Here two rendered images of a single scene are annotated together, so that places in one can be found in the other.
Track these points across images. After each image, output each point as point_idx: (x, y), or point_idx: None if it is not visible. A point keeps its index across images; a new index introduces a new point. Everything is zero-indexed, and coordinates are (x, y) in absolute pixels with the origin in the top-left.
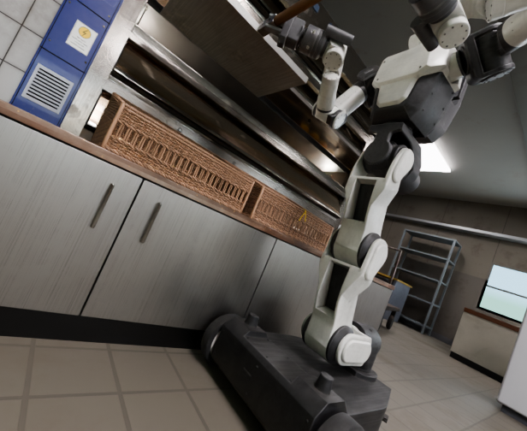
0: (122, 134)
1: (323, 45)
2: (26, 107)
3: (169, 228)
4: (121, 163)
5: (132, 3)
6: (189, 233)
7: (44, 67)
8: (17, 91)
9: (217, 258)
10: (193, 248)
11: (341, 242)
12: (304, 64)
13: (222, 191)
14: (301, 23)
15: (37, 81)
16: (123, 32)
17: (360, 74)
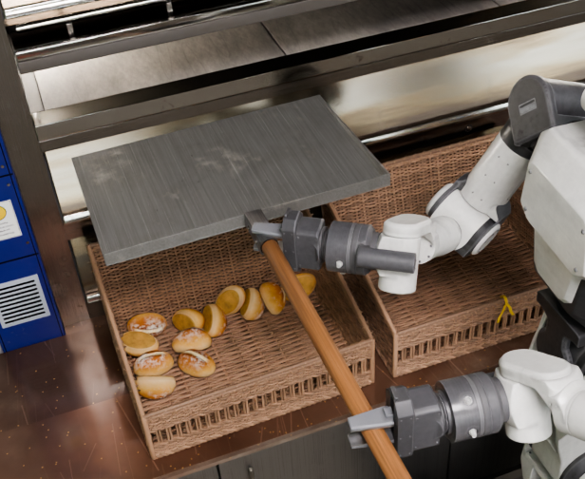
0: (139, 291)
1: (368, 271)
2: (16, 334)
3: (278, 474)
4: (184, 473)
5: (8, 105)
6: (307, 463)
7: None
8: None
9: (364, 456)
10: (322, 469)
11: (539, 455)
12: None
13: (326, 385)
14: (311, 242)
15: (3, 304)
16: (30, 153)
17: (512, 109)
